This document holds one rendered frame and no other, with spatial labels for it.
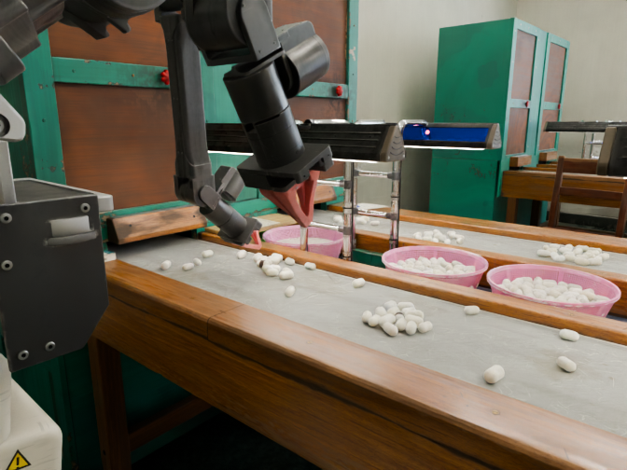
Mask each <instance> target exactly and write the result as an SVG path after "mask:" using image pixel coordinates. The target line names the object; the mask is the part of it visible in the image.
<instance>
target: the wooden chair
mask: <svg viewBox="0 0 627 470"><path fill-rule="evenodd" d="M597 162H598V159H572V158H566V157H565V156H559V158H558V164H557V170H556V175H555V181H554V187H553V192H552V197H551V203H550V215H549V222H548V226H547V227H543V228H553V229H560V230H567V231H574V232H582V233H589V234H596V235H604V236H610V237H618V238H623V236H624V230H625V224H626V218H627V179H626V178H625V184H624V189H623V192H615V191H605V190H596V189H586V188H574V187H562V181H563V174H564V173H586V174H596V166H597ZM560 195H565V196H575V197H584V198H594V199H602V200H618V201H621V203H620V212H619V217H618V223H617V228H616V234H615V235H611V234H605V233H599V232H592V231H586V230H580V229H573V228H562V227H555V225H556V218H557V211H558V203H559V198H560Z"/></svg>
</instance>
